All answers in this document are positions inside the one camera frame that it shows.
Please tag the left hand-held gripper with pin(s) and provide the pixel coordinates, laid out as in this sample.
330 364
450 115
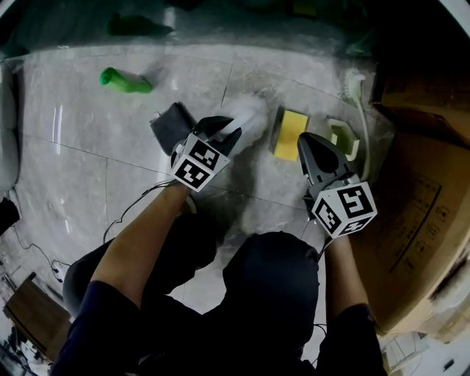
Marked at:
198 165

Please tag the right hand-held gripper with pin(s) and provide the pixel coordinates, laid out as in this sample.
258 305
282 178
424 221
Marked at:
345 209

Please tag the white cloth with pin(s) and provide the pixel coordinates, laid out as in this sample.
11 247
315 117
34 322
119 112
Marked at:
251 114

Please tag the person's left forearm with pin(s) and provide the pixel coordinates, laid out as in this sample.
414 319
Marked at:
147 235

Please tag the person's right forearm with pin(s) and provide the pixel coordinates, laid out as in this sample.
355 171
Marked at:
345 275

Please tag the pale green cup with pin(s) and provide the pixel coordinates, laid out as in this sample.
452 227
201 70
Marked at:
339 128

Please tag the yellow sponge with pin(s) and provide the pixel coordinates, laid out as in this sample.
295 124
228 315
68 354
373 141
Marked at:
290 132

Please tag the black sponge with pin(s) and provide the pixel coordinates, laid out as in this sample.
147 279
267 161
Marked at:
170 125

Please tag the person's left shoe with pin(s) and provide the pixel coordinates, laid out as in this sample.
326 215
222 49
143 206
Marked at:
190 203

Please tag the small green bottle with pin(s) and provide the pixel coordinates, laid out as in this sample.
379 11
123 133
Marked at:
125 82

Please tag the plastic-wrapped cardboard box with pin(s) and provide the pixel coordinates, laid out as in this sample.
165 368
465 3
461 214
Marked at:
404 227

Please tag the person's dark trousers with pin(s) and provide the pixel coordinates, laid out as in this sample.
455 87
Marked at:
271 279

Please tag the person's dark blue shirt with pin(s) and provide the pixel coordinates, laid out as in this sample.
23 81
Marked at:
99 330

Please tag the dark wooden cabinet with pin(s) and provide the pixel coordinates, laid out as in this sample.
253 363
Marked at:
33 312

